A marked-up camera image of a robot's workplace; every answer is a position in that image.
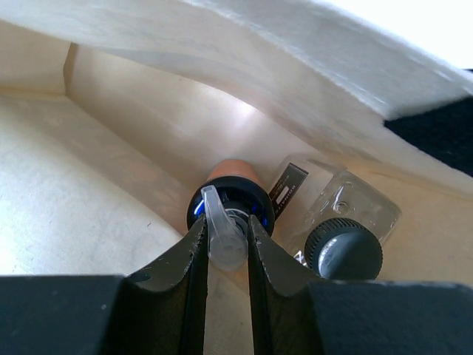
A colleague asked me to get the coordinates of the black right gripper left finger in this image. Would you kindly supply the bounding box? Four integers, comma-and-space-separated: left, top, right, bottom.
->
1, 217, 208, 354

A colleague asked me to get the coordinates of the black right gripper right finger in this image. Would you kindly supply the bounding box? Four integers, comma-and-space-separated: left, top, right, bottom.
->
248, 217, 472, 354

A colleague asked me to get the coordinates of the clear bottle dark cap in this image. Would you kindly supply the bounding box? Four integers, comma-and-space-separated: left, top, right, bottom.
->
269, 154, 401, 280

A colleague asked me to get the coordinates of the beige canvas tote bag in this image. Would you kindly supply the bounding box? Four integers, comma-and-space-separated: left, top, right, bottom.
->
1, 1, 472, 354

